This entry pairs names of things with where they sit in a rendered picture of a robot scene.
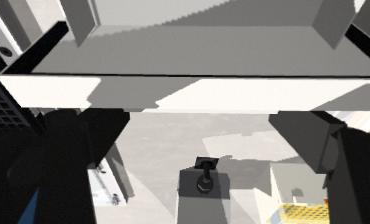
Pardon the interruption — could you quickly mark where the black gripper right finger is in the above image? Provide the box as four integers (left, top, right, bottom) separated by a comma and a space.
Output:
268, 110, 370, 224

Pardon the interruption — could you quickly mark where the black multi-well plate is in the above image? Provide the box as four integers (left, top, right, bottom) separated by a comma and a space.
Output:
0, 81, 47, 136

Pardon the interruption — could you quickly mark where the blue bin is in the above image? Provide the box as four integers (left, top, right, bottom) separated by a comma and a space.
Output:
17, 189, 38, 224

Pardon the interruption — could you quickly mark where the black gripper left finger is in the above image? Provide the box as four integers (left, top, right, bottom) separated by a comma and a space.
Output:
0, 108, 130, 224

